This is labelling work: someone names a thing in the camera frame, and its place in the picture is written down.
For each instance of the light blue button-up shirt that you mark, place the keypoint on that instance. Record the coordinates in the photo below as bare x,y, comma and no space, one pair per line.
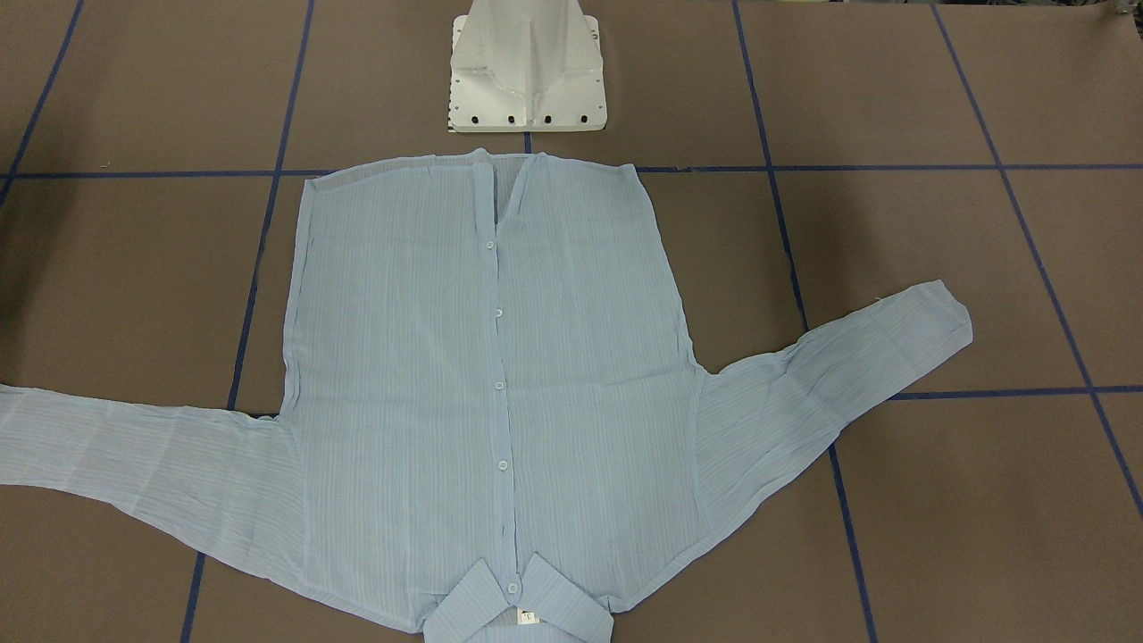
494,427

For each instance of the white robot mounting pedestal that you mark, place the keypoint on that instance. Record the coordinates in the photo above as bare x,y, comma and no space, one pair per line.
526,67

